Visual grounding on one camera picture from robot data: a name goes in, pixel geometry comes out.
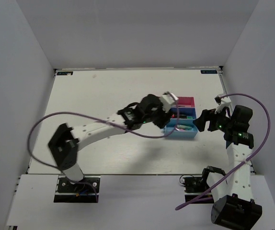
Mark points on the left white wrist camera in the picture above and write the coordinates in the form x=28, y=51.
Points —
x=168, y=100

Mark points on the dark blue storage bin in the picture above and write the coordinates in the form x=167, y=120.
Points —
x=184, y=111

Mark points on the light blue storage bin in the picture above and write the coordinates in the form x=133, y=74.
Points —
x=190, y=134

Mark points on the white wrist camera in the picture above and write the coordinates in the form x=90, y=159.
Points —
x=168, y=100
x=222, y=101

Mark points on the pink storage bin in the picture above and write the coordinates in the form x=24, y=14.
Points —
x=187, y=102

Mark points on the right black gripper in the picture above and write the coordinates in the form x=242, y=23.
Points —
x=207, y=115

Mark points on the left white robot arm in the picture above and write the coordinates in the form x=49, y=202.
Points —
x=67, y=141

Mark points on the green correction tape case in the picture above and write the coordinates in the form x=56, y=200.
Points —
x=184, y=127

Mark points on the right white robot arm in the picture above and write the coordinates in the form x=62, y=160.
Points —
x=234, y=205

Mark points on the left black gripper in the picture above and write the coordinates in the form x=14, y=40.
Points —
x=162, y=121

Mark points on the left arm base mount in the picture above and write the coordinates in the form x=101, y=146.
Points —
x=67, y=192

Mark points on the orange highlighter marker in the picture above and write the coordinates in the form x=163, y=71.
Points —
x=175, y=116

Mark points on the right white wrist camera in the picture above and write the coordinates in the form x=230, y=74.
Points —
x=222, y=101

